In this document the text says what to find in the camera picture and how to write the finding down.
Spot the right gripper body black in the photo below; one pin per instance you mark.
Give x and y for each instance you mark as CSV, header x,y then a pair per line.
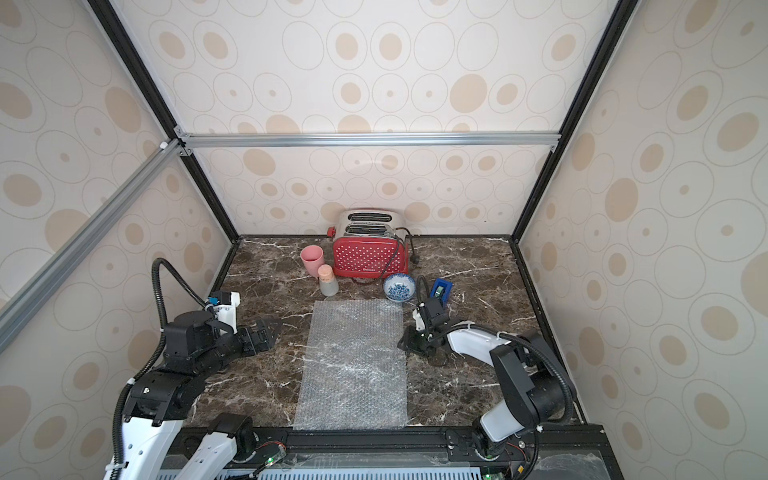
x,y
422,336

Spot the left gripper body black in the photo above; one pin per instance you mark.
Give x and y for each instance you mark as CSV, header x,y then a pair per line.
x,y
246,339

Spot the blue white porcelain bowl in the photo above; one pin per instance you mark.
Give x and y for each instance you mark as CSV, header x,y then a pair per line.
x,y
399,287

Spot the clear bubble wrap sheet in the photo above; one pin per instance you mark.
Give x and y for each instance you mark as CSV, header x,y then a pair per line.
x,y
354,375

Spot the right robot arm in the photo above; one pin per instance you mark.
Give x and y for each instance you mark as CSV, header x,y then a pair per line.
x,y
535,387

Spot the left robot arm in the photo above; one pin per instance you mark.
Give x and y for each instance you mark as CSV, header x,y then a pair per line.
x,y
154,404

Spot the pink plastic cup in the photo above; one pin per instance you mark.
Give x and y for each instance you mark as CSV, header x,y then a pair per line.
x,y
312,258

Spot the red polka dot toaster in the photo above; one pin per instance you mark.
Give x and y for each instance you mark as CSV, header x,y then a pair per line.
x,y
369,244

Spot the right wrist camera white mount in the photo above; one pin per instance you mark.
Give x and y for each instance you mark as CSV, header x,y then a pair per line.
x,y
420,324

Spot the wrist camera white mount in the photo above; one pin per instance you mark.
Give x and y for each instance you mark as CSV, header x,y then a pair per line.
x,y
420,324
223,305

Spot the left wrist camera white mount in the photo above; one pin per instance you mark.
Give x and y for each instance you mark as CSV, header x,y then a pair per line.
x,y
223,305

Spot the horizontal aluminium frame bar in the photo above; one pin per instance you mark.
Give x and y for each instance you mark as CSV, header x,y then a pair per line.
x,y
379,139

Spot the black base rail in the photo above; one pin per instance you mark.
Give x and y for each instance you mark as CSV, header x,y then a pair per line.
x,y
231,447

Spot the diagonal aluminium frame bar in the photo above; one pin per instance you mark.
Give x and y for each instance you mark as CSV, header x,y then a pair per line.
x,y
38,290

